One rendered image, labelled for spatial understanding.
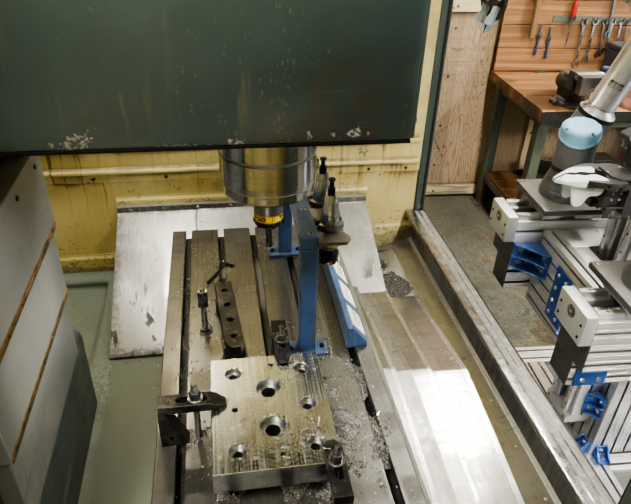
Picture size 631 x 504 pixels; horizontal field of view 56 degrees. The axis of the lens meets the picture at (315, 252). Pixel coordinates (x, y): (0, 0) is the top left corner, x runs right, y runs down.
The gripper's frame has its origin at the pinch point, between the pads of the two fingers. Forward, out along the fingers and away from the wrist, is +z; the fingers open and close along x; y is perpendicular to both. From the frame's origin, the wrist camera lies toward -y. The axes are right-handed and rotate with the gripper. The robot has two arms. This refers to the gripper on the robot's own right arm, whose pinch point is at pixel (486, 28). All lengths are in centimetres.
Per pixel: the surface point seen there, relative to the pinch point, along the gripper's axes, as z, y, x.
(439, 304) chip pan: 76, 35, 36
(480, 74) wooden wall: 70, -153, -88
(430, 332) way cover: 70, 54, 46
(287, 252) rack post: 58, 79, 6
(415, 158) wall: 46.2, 14.0, -3.5
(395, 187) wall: 59, 18, -6
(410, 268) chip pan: 80, 25, 15
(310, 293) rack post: 37, 103, 40
